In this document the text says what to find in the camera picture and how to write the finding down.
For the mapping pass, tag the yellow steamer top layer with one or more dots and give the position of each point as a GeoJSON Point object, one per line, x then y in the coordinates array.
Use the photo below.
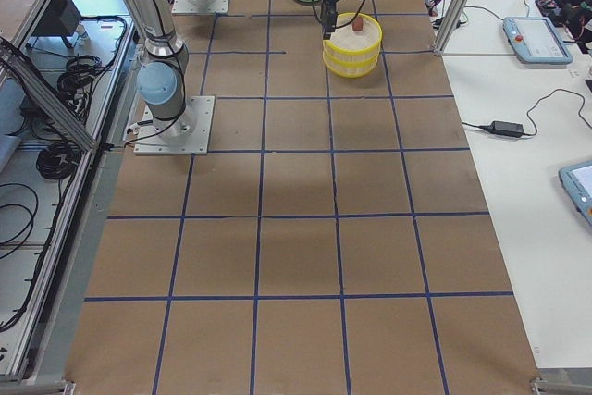
{"type": "Point", "coordinates": [349, 45]}

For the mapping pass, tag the yellow steamer layer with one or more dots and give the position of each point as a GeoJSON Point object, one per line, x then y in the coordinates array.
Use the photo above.
{"type": "Point", "coordinates": [349, 70]}
{"type": "Point", "coordinates": [349, 45]}

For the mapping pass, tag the brown bun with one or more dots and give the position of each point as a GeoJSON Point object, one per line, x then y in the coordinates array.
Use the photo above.
{"type": "Point", "coordinates": [358, 24]}

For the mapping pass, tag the yellow steamer bottom layer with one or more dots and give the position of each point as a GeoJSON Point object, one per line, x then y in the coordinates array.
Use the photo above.
{"type": "Point", "coordinates": [349, 70]}

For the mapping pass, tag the black power adapter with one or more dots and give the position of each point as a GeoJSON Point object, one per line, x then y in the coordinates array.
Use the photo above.
{"type": "Point", "coordinates": [504, 128]}

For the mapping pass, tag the blue teach pendant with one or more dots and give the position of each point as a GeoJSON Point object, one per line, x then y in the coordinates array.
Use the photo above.
{"type": "Point", "coordinates": [535, 41]}
{"type": "Point", "coordinates": [576, 181]}

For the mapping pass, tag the red black circuit board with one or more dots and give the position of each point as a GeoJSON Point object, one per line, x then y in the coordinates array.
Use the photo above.
{"type": "Point", "coordinates": [554, 10]}

